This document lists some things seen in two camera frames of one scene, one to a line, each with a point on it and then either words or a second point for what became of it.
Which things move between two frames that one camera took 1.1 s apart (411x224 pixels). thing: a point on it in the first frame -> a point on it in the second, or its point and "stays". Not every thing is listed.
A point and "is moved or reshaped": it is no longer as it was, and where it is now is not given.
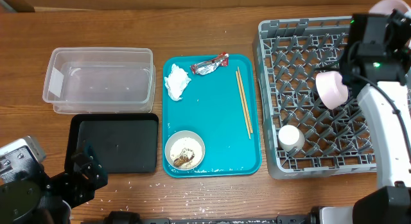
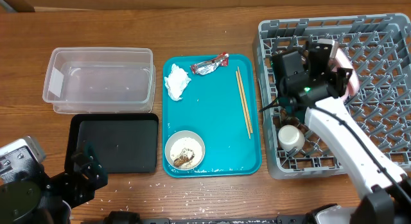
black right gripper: x=348 y=77 -> x=323 y=61
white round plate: x=386 y=6 is moved or reshaped
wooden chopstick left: x=243 y=104 stays
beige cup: x=289 y=137 stays
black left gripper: x=83 y=189 stays
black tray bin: x=123 y=143 stays
